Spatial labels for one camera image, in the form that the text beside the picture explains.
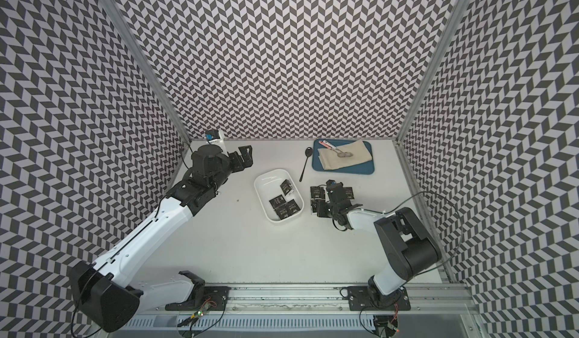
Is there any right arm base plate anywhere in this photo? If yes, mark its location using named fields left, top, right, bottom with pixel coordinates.
left=345, top=286, right=411, bottom=312

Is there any white plastic storage box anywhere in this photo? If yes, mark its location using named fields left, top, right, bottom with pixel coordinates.
left=254, top=169, right=305, bottom=224

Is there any aluminium front rail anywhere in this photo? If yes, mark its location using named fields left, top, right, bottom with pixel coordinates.
left=226, top=283, right=479, bottom=315

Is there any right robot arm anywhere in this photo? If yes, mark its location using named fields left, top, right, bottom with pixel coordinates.
left=318, top=180, right=443, bottom=309

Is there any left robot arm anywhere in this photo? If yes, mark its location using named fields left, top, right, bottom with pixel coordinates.
left=67, top=142, right=253, bottom=333

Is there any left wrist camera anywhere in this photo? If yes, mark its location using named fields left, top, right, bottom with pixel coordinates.
left=205, top=129, right=227, bottom=153

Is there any blue tray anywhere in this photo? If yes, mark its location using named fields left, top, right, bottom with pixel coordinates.
left=312, top=138, right=375, bottom=175

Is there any beige folded cloth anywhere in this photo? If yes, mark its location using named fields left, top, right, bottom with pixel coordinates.
left=318, top=140, right=372, bottom=171

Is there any black spoon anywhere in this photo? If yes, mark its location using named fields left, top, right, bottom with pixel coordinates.
left=299, top=147, right=314, bottom=182

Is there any red handled utensil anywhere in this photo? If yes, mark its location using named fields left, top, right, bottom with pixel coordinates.
left=319, top=140, right=353, bottom=158

